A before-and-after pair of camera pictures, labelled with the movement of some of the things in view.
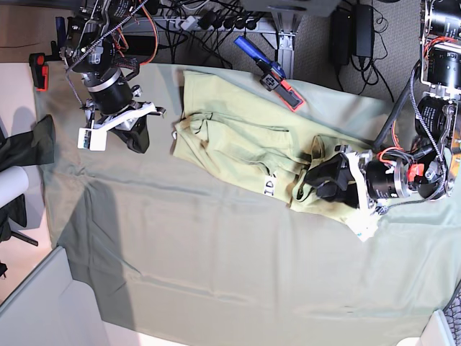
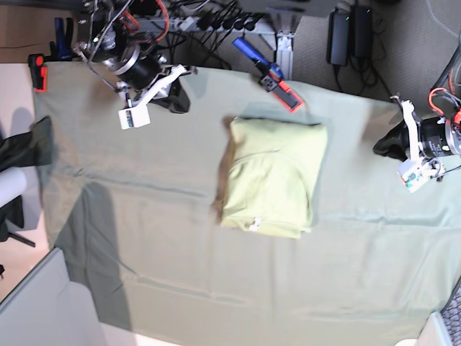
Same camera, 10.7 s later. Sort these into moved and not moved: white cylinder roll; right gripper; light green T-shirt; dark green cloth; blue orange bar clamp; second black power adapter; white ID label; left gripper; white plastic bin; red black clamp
Moved: right gripper; left gripper; light green T-shirt; white ID label
Not moved: dark green cloth; white plastic bin; white cylinder roll; second black power adapter; red black clamp; blue orange bar clamp
